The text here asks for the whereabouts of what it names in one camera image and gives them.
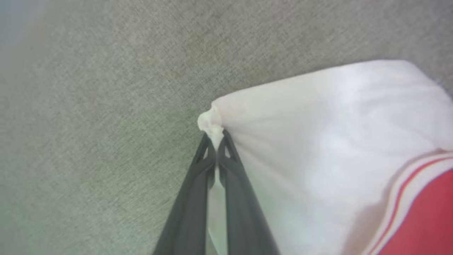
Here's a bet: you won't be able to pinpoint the grey fabric sofa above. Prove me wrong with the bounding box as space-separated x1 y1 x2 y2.
0 0 453 255

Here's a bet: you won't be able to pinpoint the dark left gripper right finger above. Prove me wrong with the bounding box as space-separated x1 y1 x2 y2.
217 129 280 255

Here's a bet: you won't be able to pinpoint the red Bulls jersey white sleeves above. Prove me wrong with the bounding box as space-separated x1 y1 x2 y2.
197 59 453 255

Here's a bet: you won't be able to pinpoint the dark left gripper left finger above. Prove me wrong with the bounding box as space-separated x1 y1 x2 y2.
152 133 217 255

